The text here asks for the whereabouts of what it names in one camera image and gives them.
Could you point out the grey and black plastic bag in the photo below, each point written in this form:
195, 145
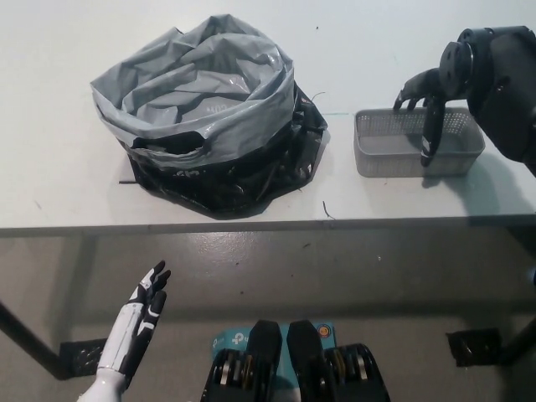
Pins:
201, 84

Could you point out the dark right robot hand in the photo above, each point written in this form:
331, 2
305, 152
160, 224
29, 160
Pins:
423, 88

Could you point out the black metal table leg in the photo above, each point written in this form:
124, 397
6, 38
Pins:
29, 337

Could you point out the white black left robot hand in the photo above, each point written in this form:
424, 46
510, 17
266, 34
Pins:
130, 335

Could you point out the grey rectangular perforated plastic container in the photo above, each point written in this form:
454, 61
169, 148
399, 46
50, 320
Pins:
385, 146

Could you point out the short black tape strip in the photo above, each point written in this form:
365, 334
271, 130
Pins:
127, 183

